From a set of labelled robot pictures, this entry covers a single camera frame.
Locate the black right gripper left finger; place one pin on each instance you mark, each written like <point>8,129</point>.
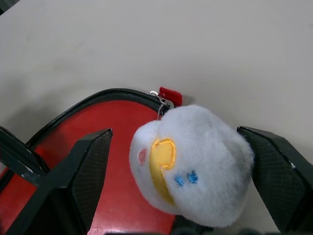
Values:
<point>73,171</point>

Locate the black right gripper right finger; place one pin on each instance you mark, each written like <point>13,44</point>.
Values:
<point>281,176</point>

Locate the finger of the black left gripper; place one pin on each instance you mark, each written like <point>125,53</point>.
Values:
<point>14,138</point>
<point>19,166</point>

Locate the black red paddle case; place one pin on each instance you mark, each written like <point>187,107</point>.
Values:
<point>80,122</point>

